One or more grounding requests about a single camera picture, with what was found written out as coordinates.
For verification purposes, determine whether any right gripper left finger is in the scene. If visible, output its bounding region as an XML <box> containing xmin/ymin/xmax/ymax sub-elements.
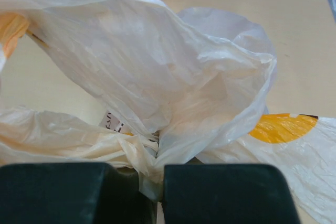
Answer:
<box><xmin>1</xmin><ymin>162</ymin><xmax>157</xmax><ymax>223</ymax></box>

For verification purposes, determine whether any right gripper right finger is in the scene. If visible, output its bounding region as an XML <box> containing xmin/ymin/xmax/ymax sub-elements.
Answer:
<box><xmin>162</xmin><ymin>164</ymin><xmax>300</xmax><ymax>223</ymax></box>

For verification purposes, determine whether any translucent banana-print plastic bag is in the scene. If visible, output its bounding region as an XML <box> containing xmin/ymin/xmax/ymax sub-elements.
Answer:
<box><xmin>1</xmin><ymin>0</ymin><xmax>335</xmax><ymax>223</ymax></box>

